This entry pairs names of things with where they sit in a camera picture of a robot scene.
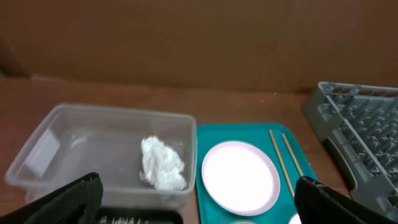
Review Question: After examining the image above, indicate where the grey bowl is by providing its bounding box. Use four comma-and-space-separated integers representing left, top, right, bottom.
229, 220, 256, 224

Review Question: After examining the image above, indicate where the clear plastic bin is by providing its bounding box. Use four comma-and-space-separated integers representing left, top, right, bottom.
5, 104, 197, 211

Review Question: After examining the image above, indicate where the black tray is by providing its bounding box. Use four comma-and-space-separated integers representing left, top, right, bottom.
91, 207, 183, 224

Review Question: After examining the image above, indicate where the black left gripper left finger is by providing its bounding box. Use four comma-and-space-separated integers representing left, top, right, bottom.
1, 172, 103, 224

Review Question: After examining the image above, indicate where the wooden chopstick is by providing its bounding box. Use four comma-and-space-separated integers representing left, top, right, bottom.
282, 133, 303, 177
269, 129, 295, 200

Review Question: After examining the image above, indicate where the white round plate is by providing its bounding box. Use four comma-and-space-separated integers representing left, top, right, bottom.
201, 141, 280, 217

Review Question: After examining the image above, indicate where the white tissue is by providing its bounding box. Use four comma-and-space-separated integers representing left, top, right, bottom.
139, 136, 187, 190

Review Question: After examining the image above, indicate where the grey dishwasher rack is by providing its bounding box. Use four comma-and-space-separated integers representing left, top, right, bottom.
302, 82, 397, 221

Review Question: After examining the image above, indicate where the teal serving tray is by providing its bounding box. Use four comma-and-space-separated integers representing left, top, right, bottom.
196, 123, 317, 224

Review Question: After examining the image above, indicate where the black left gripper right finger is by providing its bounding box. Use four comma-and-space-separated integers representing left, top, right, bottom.
294, 176, 395, 224

